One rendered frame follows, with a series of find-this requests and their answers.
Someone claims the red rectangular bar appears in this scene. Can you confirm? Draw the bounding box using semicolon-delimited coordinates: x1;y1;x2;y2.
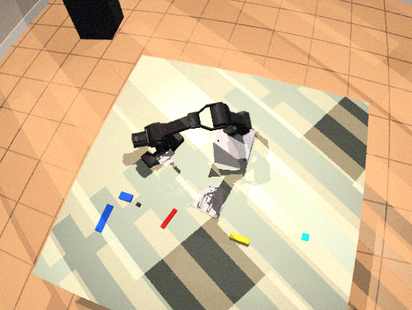
161;208;177;229

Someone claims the blue rectangular block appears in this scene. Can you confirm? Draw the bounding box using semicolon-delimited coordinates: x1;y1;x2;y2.
118;191;133;203

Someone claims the blue flat bar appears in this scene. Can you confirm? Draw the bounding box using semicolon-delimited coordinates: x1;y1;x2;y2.
95;204;114;233

